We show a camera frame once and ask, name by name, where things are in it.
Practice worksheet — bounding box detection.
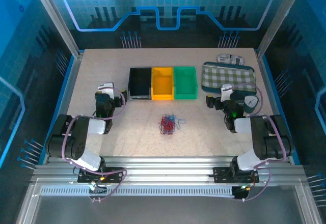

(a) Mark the teal alarm clock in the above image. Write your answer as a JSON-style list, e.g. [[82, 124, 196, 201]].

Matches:
[[243, 95, 260, 115]]

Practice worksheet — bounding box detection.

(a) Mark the green plastic bin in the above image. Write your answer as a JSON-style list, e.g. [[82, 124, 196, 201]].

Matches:
[[174, 66, 199, 100]]

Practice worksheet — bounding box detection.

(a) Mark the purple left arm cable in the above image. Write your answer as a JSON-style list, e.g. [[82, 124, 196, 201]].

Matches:
[[61, 86, 128, 203]]

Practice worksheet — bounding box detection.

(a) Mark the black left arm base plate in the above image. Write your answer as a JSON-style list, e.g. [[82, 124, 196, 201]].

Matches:
[[77, 167, 128, 184]]

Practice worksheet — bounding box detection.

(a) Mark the aluminium front rail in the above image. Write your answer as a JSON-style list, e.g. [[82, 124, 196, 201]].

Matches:
[[30, 156, 309, 185]]

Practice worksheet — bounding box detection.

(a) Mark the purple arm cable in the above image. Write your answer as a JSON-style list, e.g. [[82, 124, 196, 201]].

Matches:
[[230, 82, 275, 202], [61, 86, 128, 203]]

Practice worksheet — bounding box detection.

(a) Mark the green checkered zip pouch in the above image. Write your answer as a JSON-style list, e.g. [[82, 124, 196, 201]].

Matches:
[[202, 61, 257, 93]]

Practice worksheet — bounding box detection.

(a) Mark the yellow plastic bin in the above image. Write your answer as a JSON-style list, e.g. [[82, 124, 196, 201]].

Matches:
[[151, 67, 175, 101]]

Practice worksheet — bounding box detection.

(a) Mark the slotted grey cable duct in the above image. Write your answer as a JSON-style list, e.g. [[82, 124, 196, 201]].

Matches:
[[39, 187, 236, 197]]

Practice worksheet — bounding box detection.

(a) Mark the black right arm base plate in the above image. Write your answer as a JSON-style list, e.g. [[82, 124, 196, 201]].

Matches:
[[213, 166, 260, 184]]

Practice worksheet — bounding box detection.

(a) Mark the aluminium frame post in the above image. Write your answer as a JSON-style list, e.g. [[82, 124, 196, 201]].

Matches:
[[256, 0, 308, 59], [29, 0, 85, 58]]

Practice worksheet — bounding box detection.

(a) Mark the black plastic bin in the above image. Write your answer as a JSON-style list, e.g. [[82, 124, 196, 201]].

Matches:
[[128, 67, 153, 101]]

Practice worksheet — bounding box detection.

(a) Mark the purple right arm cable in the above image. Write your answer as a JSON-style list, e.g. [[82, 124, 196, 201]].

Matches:
[[230, 82, 275, 202]]

